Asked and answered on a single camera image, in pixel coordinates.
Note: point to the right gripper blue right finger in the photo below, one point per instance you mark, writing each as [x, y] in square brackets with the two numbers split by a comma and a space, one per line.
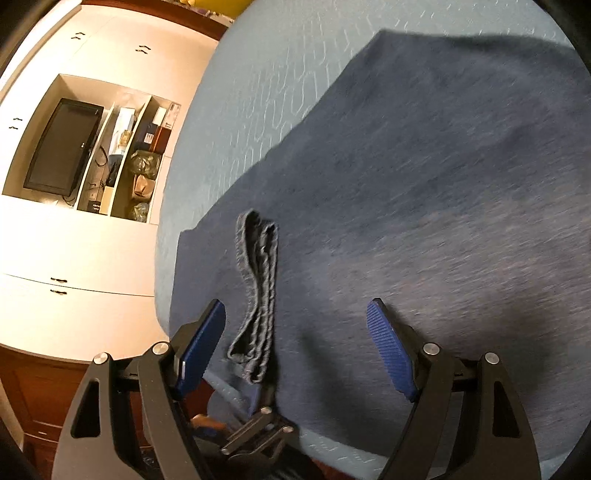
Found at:
[494, 439]

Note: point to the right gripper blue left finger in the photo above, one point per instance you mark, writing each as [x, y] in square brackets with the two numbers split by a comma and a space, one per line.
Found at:
[126, 420]

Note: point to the blue denim pants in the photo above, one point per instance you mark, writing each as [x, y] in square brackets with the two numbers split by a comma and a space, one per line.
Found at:
[449, 177]

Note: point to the tan handbag on shelf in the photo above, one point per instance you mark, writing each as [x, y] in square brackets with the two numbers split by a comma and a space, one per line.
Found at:
[142, 188]

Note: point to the green plastic bag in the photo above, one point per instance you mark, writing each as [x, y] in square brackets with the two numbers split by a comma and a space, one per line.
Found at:
[145, 163]

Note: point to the blue quilted bedspread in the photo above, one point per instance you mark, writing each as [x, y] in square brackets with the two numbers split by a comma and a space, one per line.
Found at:
[268, 72]

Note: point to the cream wall cabinet unit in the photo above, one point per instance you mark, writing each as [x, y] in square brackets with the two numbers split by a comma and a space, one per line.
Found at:
[77, 272]

